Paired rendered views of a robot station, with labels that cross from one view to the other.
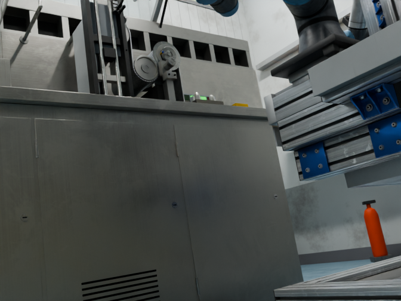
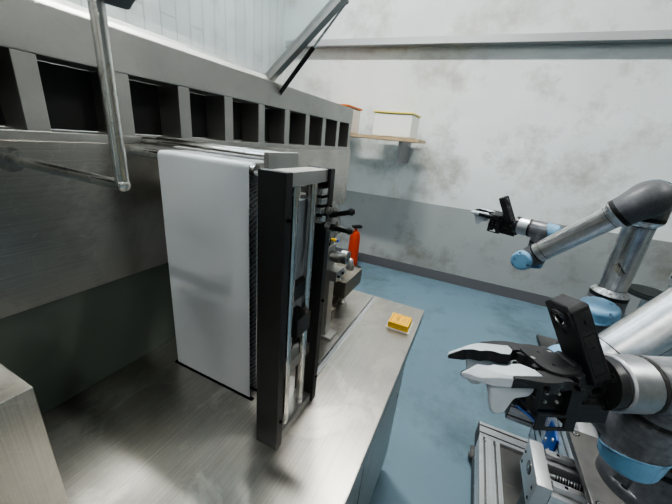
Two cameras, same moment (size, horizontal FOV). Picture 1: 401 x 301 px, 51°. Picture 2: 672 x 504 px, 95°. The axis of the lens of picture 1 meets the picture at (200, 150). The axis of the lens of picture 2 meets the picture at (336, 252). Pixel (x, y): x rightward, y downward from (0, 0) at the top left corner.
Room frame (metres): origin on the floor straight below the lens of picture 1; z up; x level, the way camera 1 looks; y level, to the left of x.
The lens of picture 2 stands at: (1.05, 0.50, 1.49)
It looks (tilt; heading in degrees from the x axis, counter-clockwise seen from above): 20 degrees down; 330
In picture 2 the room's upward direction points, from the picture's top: 6 degrees clockwise
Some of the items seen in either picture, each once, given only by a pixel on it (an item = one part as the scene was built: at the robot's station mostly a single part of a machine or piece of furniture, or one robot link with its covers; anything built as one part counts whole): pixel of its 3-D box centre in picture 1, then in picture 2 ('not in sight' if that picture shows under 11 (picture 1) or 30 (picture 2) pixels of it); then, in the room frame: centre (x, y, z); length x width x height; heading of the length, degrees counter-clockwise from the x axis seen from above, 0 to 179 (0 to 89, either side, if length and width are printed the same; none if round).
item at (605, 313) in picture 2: not in sight; (594, 319); (1.42, -0.78, 0.98); 0.13 x 0.12 x 0.14; 102
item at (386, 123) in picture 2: not in sight; (396, 125); (3.75, -1.61, 1.68); 0.42 x 0.35 x 0.23; 38
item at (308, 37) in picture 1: (321, 42); (646, 469); (1.12, -0.39, 0.87); 0.15 x 0.15 x 0.10
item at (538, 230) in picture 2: not in sight; (543, 232); (1.71, -0.85, 1.21); 0.11 x 0.08 x 0.09; 12
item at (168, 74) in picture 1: (170, 91); (329, 293); (1.78, 0.09, 1.05); 0.06 x 0.05 x 0.31; 37
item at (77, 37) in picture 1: (87, 78); (199, 275); (1.76, 0.45, 1.17); 0.34 x 0.05 x 0.54; 37
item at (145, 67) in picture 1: (133, 79); not in sight; (1.86, 0.25, 1.18); 0.26 x 0.12 x 0.12; 37
